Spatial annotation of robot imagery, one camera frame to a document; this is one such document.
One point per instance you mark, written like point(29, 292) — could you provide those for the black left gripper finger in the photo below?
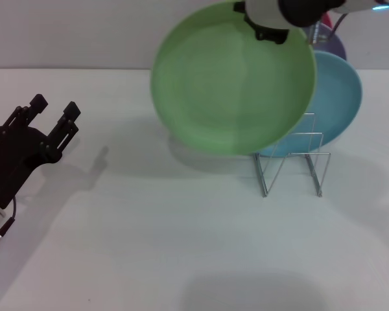
point(37, 103)
point(69, 115)

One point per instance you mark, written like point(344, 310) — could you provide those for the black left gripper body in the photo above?
point(16, 155)

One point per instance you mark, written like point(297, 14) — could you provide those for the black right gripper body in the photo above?
point(240, 6)

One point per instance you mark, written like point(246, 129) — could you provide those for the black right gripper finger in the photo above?
point(272, 35)

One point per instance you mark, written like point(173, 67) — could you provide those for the green round plate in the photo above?
point(230, 84)

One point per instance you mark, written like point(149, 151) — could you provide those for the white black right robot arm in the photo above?
point(266, 13)

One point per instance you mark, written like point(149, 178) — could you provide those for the purple round plate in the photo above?
point(335, 45)

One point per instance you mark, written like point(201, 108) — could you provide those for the teal round plate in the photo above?
point(337, 97)

